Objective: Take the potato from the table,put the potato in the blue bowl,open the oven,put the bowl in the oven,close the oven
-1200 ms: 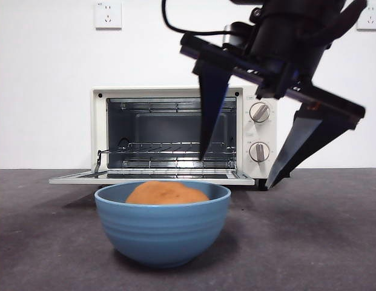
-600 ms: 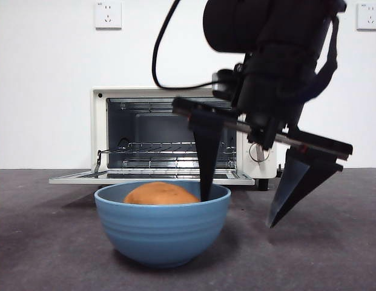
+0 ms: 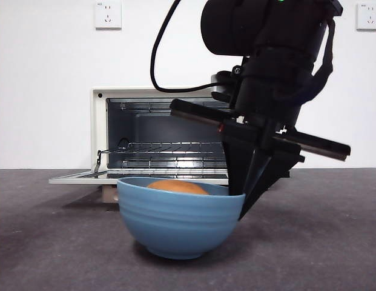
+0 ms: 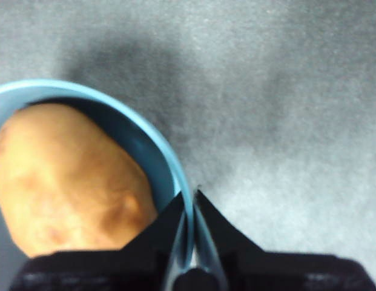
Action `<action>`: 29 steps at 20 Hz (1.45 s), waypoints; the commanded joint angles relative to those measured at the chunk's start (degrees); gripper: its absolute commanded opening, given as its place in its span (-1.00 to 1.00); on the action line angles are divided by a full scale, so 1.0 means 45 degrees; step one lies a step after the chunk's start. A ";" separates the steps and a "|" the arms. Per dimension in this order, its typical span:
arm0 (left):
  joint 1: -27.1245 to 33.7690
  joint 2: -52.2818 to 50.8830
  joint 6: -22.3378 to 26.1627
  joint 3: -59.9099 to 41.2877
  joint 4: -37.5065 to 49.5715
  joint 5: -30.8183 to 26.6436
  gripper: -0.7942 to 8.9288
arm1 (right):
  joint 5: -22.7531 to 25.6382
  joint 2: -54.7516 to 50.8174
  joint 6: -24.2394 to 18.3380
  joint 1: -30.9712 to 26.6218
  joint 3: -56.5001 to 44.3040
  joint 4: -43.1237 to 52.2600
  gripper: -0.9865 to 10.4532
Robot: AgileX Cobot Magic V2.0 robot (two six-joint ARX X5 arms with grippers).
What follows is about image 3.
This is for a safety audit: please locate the white wall socket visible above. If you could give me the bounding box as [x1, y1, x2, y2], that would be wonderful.
[95, 2, 122, 30]
[356, 3, 376, 31]

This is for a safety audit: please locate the glass oven door with handle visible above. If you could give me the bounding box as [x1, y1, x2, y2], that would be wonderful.
[48, 150, 230, 204]

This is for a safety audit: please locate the brown potato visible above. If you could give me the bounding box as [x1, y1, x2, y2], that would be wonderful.
[147, 180, 210, 196]

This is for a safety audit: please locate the cream toaster oven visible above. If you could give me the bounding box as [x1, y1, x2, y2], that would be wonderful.
[91, 87, 234, 180]

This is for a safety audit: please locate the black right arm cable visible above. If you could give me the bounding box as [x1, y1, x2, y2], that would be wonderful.
[150, 0, 220, 93]

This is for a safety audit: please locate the blue ribbed bowl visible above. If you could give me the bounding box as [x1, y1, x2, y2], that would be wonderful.
[116, 177, 246, 261]

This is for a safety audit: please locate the metal wire oven rack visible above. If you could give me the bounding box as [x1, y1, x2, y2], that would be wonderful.
[97, 141, 226, 156]

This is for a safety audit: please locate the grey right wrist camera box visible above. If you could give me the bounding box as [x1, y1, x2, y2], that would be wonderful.
[210, 70, 240, 102]

